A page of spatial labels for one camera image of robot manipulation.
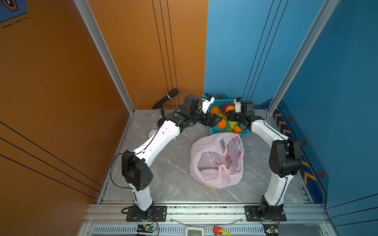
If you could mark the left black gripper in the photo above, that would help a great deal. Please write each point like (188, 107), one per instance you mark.
(211, 123)

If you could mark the pink dragon fruit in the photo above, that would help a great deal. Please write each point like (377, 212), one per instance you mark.
(223, 111)

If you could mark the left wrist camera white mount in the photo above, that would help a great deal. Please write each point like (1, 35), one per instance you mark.
(207, 99)

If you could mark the white display device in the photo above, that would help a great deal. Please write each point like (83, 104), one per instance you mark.
(194, 231)

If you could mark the orange tangerine fruit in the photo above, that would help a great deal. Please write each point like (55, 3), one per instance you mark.
(222, 124)

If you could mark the pink plastic bag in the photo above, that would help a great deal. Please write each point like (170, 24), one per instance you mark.
(217, 160)

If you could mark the white round alarm clock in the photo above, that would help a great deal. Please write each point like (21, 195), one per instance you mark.
(152, 133)

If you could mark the black microphone on stand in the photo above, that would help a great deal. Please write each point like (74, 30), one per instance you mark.
(159, 105)

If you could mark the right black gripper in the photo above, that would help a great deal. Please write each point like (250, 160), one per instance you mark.
(231, 117)

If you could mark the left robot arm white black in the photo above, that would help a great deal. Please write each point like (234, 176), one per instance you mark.
(136, 164)

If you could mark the teal plastic basket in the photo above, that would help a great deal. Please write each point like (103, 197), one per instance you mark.
(221, 103)

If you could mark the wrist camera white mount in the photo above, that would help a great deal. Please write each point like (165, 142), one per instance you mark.
(207, 99)
(237, 104)

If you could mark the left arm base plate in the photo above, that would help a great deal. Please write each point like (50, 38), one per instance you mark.
(153, 213)

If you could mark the red yellow button box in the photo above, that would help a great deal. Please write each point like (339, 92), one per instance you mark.
(219, 231)

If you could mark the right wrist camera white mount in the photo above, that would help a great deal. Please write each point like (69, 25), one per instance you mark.
(237, 104)

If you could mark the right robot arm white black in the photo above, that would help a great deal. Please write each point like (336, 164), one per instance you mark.
(285, 161)

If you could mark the green circuit board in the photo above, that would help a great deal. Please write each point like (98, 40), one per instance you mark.
(146, 230)

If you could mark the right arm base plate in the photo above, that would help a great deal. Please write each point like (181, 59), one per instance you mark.
(265, 213)

